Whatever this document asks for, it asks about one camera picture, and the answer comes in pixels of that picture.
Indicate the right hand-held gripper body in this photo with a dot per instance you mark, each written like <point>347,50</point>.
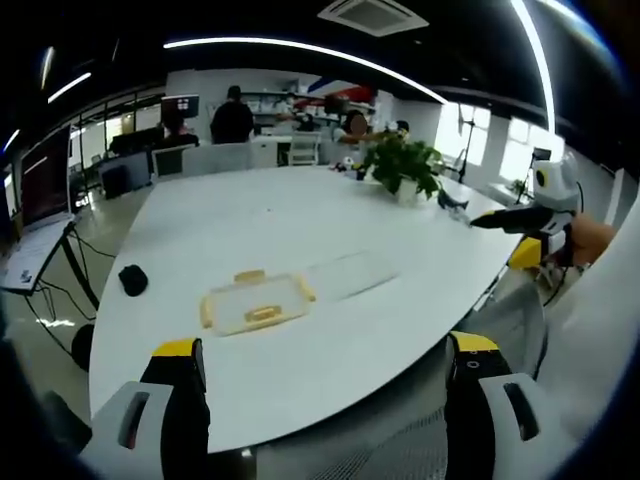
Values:
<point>552,185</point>

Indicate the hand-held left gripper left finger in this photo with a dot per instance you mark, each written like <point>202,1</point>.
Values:
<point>150,400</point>

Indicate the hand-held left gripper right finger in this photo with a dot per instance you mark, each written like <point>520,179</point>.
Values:
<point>495,400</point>

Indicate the clear container lid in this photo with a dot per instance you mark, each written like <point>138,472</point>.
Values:
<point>255,305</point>

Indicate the clear plastic food container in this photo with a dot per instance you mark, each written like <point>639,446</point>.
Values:
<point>352,274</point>

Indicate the person's right hand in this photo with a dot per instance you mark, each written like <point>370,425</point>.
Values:
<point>592,240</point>

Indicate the dark small object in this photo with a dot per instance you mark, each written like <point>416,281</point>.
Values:
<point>450,201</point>

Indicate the black computer mouse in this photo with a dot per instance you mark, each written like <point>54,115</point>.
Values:
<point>132,280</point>

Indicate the green potted plant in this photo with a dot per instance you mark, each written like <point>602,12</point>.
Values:
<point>405,162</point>

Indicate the long ceiling light strip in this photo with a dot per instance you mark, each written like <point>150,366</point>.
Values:
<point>310,50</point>
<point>537,55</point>

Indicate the small toy figures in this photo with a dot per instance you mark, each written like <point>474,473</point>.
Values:
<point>347,165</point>

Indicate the side desk with laptop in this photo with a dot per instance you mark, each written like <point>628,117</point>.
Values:
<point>35,210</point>

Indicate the white office chair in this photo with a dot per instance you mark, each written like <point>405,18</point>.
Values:
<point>305,147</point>

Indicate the ceiling air conditioner vent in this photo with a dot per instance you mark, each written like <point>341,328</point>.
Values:
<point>372,14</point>

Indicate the computer monitor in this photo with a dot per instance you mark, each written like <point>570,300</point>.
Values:
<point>180,106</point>

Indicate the short ceiling light strip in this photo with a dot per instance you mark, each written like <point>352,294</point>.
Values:
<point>69,87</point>

